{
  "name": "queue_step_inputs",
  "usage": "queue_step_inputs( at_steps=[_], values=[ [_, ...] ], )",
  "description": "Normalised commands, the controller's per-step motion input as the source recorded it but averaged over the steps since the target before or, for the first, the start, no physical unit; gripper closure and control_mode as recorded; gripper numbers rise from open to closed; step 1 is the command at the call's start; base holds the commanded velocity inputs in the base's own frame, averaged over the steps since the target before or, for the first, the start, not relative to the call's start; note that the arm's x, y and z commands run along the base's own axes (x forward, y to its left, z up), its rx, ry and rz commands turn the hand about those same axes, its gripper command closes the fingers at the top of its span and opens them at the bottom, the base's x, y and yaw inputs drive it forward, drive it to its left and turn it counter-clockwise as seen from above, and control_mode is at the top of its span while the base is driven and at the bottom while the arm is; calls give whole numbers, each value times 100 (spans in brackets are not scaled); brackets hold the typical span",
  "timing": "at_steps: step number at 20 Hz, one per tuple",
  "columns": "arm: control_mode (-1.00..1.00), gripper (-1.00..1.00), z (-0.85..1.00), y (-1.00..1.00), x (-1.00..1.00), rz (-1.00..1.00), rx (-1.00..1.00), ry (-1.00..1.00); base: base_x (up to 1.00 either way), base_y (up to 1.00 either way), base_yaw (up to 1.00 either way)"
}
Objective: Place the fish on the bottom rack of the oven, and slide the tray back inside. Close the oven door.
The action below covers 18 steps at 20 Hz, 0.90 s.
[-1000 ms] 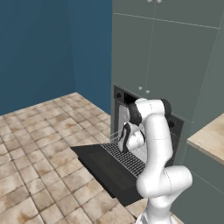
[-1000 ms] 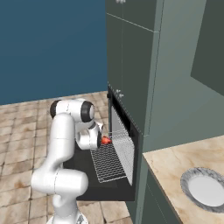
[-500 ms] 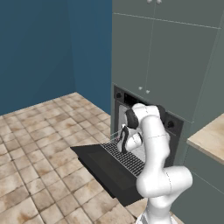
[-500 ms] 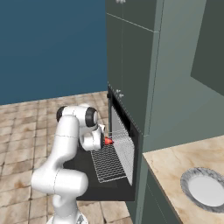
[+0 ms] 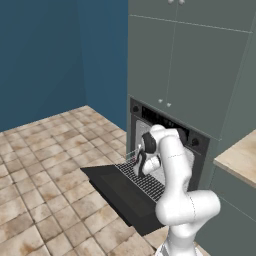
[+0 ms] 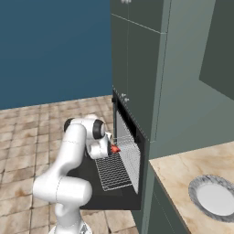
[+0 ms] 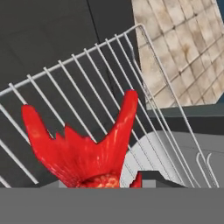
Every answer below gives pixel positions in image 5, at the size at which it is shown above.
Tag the tall grey-green cupboard door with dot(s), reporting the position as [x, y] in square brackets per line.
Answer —
[206, 76]
[150, 60]

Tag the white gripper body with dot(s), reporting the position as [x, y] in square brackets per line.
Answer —
[154, 165]

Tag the black built-in oven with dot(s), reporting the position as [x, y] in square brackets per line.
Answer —
[200, 156]

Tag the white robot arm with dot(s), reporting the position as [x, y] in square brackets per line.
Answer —
[186, 206]

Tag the grey-green base cupboard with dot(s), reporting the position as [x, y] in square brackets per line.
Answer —
[230, 213]

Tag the black oven door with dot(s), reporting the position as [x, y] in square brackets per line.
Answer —
[113, 190]

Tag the white cupboard knob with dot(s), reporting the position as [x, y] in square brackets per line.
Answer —
[181, 1]
[169, 104]
[160, 100]
[170, 1]

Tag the black oven knob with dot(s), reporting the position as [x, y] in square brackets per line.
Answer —
[195, 142]
[135, 108]

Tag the small grey-green cupboard door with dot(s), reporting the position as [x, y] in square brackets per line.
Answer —
[220, 13]
[150, 8]

